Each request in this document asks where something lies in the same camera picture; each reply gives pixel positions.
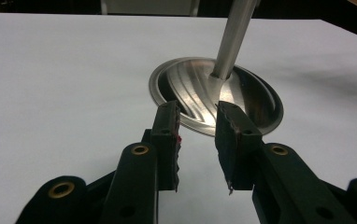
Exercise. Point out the metal utensil stand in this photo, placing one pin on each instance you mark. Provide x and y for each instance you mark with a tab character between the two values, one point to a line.
232	37

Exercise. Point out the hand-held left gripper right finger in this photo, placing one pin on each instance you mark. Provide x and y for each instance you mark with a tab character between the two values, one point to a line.
237	155

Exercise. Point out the white table mat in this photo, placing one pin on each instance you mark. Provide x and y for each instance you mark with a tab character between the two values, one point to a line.
58	77

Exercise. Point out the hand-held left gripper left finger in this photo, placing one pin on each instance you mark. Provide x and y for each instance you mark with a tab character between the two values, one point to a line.
167	155

